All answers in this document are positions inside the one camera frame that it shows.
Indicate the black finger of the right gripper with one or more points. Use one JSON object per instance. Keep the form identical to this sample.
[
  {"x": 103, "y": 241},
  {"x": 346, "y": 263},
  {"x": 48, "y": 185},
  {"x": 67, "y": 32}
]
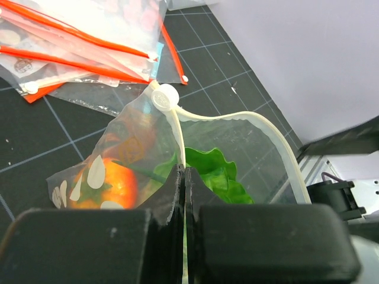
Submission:
[{"x": 360, "y": 139}]

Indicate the green lettuce head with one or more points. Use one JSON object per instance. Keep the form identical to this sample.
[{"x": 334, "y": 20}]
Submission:
[{"x": 218, "y": 174}]

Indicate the pile of zip bags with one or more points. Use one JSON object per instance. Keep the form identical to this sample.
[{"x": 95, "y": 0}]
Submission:
[{"x": 45, "y": 44}]

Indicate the clear dotted zip bag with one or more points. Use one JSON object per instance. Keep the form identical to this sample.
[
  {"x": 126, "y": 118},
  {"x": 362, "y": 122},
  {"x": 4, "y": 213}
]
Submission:
[{"x": 149, "y": 133}]

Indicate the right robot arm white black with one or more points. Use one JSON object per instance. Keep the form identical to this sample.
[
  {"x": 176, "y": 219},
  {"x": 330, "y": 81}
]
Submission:
[{"x": 356, "y": 201}]

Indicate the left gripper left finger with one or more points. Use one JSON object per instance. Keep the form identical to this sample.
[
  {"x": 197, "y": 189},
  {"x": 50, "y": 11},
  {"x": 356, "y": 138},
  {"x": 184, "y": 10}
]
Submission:
[{"x": 141, "y": 245}]

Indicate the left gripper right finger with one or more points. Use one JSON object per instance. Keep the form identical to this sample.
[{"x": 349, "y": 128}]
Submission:
[{"x": 264, "y": 243}]

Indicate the orange red tomato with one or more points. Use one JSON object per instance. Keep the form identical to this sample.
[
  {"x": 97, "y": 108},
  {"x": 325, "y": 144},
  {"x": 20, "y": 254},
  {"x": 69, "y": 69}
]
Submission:
[{"x": 120, "y": 186}]

